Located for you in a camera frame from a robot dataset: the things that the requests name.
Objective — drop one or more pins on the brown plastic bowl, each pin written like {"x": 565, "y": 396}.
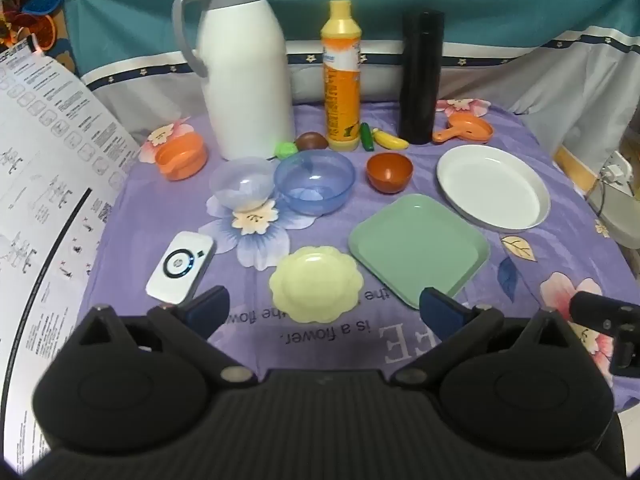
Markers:
{"x": 389, "y": 172}

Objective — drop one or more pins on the clear plastic bowl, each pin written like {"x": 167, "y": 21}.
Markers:
{"x": 241, "y": 182}

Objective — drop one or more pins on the wooden frame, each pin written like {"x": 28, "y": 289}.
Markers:
{"x": 575, "y": 170}

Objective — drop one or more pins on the yellow detergent bottle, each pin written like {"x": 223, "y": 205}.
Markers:
{"x": 341, "y": 85}

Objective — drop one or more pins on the blue translucent plastic bowl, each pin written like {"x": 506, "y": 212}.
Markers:
{"x": 315, "y": 180}

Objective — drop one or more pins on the yellow flower-shaped plate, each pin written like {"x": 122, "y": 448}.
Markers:
{"x": 316, "y": 284}

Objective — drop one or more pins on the brown toy chestnut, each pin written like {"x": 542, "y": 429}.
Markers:
{"x": 311, "y": 141}

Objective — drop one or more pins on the orange plastic cup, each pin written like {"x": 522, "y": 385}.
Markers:
{"x": 181, "y": 157}

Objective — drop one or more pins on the orange toy pan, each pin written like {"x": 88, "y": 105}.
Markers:
{"x": 467, "y": 130}

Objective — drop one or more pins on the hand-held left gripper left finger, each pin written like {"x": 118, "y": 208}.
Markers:
{"x": 207, "y": 308}

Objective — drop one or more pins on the white thermos jug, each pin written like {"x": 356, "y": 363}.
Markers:
{"x": 245, "y": 70}

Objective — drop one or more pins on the green square plate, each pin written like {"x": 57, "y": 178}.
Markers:
{"x": 420, "y": 250}

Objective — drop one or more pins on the printed instruction sheet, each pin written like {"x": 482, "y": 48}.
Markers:
{"x": 45, "y": 185}

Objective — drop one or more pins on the white power strip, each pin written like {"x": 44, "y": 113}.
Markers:
{"x": 615, "y": 169}

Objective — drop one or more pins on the green toy vegetable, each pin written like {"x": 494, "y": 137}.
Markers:
{"x": 286, "y": 150}

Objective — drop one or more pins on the black thermos bottle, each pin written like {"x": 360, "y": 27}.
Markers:
{"x": 420, "y": 75}

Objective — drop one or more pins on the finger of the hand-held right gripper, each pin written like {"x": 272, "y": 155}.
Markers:
{"x": 595, "y": 310}

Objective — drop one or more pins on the green toy cucumber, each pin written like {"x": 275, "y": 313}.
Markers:
{"x": 367, "y": 137}

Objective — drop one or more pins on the white oval plate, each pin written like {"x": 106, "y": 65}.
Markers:
{"x": 492, "y": 187}

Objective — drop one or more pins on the orange translucent plastic piece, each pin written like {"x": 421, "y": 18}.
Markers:
{"x": 40, "y": 32}

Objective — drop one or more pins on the toy banana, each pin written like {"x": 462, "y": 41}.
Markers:
{"x": 390, "y": 139}

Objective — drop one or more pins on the white grey appliance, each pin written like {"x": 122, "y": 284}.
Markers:
{"x": 617, "y": 215}

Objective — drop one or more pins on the purple floral tablecloth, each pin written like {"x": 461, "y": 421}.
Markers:
{"x": 150, "y": 200}

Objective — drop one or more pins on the teal grey bed sheet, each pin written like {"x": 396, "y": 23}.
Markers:
{"x": 475, "y": 5}

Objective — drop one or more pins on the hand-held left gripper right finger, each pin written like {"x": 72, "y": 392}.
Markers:
{"x": 440, "y": 310}

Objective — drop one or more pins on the white power bank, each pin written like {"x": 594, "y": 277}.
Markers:
{"x": 181, "y": 267}

